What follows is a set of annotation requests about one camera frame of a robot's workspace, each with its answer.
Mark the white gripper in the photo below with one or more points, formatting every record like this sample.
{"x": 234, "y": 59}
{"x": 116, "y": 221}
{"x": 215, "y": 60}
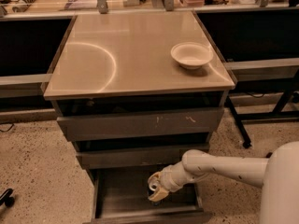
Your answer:
{"x": 165, "y": 176}

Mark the dark blue pepsi can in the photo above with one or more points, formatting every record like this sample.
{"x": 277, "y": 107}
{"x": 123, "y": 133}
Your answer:
{"x": 154, "y": 189}

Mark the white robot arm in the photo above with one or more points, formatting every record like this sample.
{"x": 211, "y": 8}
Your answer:
{"x": 277, "y": 176}

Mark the grey middle drawer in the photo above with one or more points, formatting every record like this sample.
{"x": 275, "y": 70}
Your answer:
{"x": 142, "y": 156}

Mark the open grey bottom drawer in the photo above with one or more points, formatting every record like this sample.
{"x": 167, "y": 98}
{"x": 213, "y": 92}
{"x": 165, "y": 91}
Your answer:
{"x": 121, "y": 197}

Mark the grey top drawer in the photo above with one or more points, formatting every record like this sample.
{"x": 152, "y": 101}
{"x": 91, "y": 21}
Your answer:
{"x": 140, "y": 124}

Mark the grey drawer cabinet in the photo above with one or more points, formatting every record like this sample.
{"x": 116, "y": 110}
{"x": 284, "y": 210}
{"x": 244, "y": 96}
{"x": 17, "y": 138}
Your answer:
{"x": 121, "y": 63}

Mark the white bowl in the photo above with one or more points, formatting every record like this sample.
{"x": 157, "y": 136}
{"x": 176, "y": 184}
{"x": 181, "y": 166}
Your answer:
{"x": 191, "y": 55}

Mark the black chair caster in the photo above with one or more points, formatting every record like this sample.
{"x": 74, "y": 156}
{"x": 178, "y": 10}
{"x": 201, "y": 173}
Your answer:
{"x": 6, "y": 198}

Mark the purple booklet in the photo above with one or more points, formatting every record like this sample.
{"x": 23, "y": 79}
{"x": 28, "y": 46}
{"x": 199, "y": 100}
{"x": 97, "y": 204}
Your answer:
{"x": 80, "y": 4}

